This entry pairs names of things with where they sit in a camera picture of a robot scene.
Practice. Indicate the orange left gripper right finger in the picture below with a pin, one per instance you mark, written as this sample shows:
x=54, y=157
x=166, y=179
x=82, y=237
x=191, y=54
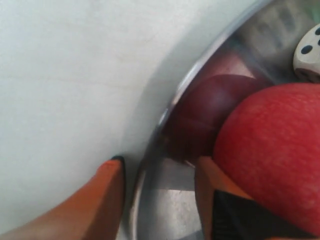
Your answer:
x=227, y=213

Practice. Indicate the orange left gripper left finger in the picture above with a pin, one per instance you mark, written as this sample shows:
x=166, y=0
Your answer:
x=93, y=212

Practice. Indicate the round metal plate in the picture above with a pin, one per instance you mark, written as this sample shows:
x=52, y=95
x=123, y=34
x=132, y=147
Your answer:
x=255, y=50

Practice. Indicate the red toy orange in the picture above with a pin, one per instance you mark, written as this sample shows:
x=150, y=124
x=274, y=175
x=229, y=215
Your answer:
x=270, y=147

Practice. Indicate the small wooden die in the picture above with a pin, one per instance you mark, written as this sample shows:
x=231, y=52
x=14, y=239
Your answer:
x=306, y=58

